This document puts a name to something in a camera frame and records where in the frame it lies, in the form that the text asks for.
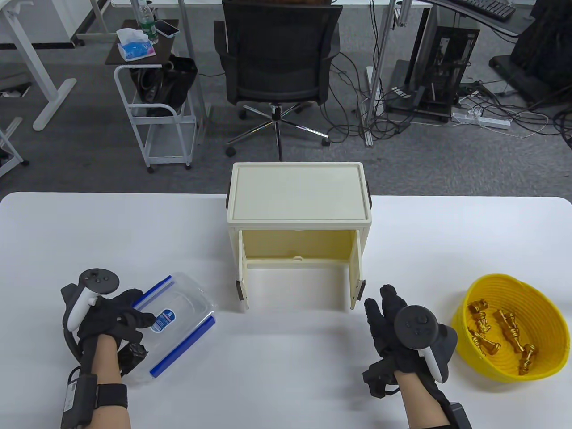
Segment person's right hand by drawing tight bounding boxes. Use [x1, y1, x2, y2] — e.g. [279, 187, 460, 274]
[363, 284, 458, 381]

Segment yellow woven basket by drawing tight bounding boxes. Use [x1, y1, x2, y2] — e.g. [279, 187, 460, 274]
[450, 273, 564, 384]

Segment black keyboard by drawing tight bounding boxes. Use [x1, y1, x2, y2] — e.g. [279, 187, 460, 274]
[463, 0, 517, 21]

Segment white wire cart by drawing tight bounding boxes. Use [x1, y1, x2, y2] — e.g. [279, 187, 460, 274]
[114, 63, 198, 174]

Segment white storage pedestal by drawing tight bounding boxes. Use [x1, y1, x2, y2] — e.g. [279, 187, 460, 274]
[13, 0, 86, 47]

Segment tangle of black cables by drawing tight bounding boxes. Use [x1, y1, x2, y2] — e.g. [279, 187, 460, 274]
[326, 0, 572, 148]

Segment clear lid with blue label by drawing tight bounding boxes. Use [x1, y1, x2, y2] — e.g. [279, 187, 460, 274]
[132, 272, 219, 358]

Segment cream plastic cabinet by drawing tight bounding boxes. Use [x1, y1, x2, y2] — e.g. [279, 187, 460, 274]
[226, 162, 373, 313]

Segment brown side table top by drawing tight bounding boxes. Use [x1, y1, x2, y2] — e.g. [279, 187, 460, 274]
[105, 19, 180, 67]

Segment person's left hand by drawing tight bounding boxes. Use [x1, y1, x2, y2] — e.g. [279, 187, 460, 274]
[77, 288, 157, 347]

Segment black wrist strap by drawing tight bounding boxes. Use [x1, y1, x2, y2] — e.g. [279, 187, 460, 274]
[94, 383, 129, 409]

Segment black computer tower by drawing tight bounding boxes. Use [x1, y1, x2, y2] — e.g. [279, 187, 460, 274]
[385, 26, 481, 123]

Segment black office chair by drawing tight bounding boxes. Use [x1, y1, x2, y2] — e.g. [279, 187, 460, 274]
[214, 0, 345, 162]

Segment dark curved desk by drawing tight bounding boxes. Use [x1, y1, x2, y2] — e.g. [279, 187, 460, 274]
[431, 0, 532, 43]

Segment person's left forearm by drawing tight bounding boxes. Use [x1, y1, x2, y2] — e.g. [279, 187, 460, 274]
[92, 335, 132, 429]

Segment grey and white handheld controller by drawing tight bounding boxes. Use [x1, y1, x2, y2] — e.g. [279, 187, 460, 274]
[393, 305, 458, 385]
[60, 268, 120, 358]

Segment black bag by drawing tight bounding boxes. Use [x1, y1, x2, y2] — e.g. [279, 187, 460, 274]
[130, 55, 198, 118]

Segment blue tissue pack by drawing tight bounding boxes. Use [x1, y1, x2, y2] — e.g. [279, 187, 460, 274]
[116, 28, 157, 61]

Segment clear plastic box blue clips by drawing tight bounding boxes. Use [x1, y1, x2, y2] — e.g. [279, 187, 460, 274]
[130, 272, 219, 380]

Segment white desk frame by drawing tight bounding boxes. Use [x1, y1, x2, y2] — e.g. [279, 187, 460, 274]
[0, 117, 30, 177]

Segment aluminium post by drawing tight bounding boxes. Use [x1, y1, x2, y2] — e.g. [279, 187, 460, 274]
[361, 0, 398, 147]

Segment pile of gold chess pieces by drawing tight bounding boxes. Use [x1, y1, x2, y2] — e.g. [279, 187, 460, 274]
[467, 299, 539, 376]

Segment white desk leg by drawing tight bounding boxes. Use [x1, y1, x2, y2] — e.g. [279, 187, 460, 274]
[0, 0, 77, 131]

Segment white power strip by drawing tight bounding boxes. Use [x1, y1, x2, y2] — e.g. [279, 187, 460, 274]
[451, 112, 512, 130]

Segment person's right forearm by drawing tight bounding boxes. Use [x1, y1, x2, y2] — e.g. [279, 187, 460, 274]
[395, 373, 452, 429]

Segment green water bottle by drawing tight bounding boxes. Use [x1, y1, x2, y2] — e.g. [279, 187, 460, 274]
[136, 0, 159, 44]

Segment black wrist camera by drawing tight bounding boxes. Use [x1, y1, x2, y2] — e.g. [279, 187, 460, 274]
[117, 342, 149, 376]
[362, 357, 400, 400]

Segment grey desk leg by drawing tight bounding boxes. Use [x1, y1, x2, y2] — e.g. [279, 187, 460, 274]
[177, 0, 210, 146]

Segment black battery pack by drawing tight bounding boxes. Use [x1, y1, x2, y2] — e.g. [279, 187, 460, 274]
[60, 374, 99, 429]
[447, 401, 473, 429]

